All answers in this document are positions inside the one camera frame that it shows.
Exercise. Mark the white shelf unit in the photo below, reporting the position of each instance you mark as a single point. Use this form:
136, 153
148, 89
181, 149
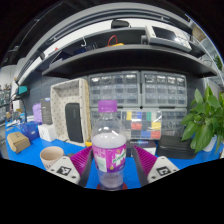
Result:
216, 63

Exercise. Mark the beige perforated storage tray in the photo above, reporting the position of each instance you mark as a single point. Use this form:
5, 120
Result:
61, 110

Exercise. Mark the brown cardboard box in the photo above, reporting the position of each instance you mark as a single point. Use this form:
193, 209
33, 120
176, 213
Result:
18, 142

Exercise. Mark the purple-capped clear drink bottle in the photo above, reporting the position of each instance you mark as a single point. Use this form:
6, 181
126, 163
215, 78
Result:
109, 150

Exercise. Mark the black workbench shelf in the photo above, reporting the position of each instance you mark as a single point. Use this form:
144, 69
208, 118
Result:
133, 63

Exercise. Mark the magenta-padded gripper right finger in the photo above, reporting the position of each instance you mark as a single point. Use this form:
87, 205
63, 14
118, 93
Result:
161, 170

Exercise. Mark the clear organizer with coloured parts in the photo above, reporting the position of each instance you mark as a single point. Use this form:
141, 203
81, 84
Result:
143, 125

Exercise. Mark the white oscilloscope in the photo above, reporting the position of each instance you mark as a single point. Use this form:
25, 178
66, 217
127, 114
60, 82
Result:
166, 37

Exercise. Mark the black flat case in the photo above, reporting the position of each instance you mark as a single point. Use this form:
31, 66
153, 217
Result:
173, 146

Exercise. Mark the green plant in white pot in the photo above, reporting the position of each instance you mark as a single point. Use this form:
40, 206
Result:
203, 130

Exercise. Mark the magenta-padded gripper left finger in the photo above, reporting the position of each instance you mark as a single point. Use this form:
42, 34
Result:
65, 170

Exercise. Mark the black box with white label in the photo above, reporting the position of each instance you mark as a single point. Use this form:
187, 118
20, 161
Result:
146, 146

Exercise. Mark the purple bag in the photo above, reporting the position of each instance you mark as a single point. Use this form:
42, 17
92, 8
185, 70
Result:
36, 113

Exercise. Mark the black rectangular speaker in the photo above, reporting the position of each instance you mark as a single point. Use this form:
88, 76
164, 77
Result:
74, 123

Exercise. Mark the blue box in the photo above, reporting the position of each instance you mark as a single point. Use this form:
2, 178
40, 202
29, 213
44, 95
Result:
30, 130

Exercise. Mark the dark grey flat package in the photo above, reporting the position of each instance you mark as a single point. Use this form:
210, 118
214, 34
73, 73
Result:
46, 111

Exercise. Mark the beige patterned mug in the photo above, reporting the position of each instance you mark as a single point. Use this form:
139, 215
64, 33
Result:
50, 157

